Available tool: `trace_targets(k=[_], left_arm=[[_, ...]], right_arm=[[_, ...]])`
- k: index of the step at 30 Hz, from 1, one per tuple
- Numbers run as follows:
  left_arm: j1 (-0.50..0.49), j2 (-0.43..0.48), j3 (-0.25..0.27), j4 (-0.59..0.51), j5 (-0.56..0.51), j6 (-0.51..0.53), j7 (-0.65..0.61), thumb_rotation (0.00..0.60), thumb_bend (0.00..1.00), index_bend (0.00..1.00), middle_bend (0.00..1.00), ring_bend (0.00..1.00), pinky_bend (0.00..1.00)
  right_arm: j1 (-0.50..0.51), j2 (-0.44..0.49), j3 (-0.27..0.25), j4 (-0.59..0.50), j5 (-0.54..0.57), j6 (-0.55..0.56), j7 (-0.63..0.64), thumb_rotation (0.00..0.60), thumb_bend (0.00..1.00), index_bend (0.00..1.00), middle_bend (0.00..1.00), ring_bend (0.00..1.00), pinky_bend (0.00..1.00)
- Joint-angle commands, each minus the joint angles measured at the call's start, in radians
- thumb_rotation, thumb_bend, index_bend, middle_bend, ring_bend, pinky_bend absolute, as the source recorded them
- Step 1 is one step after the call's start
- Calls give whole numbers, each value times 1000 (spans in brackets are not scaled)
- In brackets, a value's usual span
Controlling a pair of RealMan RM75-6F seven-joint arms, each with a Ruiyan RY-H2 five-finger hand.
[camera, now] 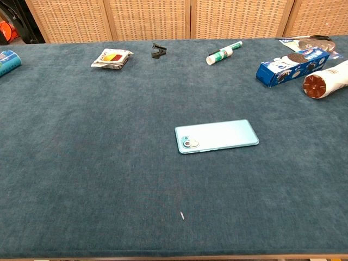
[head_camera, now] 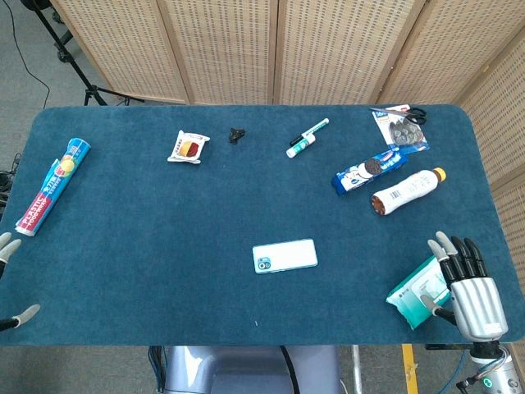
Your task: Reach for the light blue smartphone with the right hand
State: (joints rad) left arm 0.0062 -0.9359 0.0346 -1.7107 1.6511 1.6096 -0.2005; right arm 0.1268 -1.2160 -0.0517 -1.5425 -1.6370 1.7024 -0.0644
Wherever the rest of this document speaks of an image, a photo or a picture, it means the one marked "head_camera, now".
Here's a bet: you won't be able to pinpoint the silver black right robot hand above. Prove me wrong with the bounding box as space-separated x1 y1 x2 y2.
418 231 509 342

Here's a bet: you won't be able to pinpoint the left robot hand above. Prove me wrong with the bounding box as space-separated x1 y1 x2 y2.
0 231 41 332

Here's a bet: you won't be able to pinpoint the smartphone with teal frame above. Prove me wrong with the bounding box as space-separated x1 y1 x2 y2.
252 238 319 275

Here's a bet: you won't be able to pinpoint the green wet wipes pack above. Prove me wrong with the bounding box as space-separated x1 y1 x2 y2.
385 254 454 331

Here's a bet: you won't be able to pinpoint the blue can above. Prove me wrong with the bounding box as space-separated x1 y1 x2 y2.
15 137 91 238

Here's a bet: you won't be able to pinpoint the white bottle yellow cap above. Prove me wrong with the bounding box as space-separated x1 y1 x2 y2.
370 167 447 217

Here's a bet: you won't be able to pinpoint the white metal table leg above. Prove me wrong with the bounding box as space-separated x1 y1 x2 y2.
351 345 364 394

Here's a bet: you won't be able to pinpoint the dark blue table mat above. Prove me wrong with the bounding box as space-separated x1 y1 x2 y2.
0 104 525 347

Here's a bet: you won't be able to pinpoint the blue Oreo cookie box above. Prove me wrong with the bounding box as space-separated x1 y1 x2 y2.
331 149 409 196

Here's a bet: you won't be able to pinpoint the black tripod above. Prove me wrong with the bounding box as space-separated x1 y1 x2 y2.
20 0 145 107

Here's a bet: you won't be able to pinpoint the white snack packet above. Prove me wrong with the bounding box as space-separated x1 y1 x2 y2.
167 130 211 165

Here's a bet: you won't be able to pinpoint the white green marker pen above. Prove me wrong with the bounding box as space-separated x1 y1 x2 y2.
285 117 331 158

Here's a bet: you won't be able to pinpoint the grey robot torso base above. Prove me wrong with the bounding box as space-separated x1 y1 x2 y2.
149 345 342 394

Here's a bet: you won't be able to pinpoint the black cable bundle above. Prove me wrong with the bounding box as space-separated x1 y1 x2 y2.
0 152 22 208

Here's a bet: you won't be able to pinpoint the black arm cable with plug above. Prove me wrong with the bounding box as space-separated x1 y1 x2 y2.
455 348 477 392

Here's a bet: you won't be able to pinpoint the black handled scissors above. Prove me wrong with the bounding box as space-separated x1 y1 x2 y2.
368 105 428 126

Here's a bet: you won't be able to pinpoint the thin black floor cable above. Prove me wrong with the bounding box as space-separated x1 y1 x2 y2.
7 0 51 110

